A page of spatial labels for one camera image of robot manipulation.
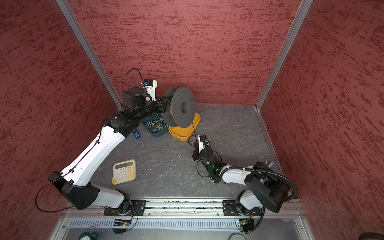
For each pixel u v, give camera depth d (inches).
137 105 20.0
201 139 28.6
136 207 29.2
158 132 38.3
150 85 22.8
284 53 35.1
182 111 26.9
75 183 15.4
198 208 29.8
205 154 23.7
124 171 33.0
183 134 39.5
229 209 29.1
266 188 17.2
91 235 25.2
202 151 26.6
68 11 28.5
